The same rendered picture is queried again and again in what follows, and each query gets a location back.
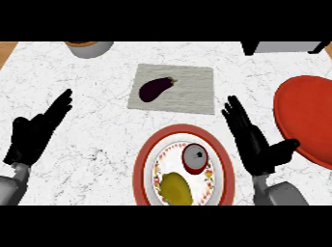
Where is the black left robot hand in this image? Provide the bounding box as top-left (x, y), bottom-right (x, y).
top-left (2, 88), bottom-right (73, 168)

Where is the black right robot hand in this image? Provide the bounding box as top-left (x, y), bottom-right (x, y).
top-left (220, 95), bottom-right (302, 177)

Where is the red rimmed white plate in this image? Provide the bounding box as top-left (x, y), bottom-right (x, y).
top-left (132, 123), bottom-right (235, 206)

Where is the red can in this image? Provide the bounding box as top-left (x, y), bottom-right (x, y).
top-left (181, 143), bottom-right (209, 176)

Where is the red bowl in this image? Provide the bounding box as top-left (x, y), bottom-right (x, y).
top-left (271, 74), bottom-right (332, 175)

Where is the grey placemat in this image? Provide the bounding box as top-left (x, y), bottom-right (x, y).
top-left (126, 63), bottom-right (216, 116)

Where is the yellow green vegetable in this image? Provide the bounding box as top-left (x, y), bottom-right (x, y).
top-left (157, 172), bottom-right (194, 206)

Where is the purple eggplant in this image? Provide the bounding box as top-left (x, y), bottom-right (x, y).
top-left (138, 76), bottom-right (179, 103)

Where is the grey pot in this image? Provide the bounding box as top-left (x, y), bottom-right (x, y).
top-left (63, 41), bottom-right (114, 60)

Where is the grey appliance with black frame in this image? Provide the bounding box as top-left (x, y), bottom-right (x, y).
top-left (238, 41), bottom-right (332, 57)

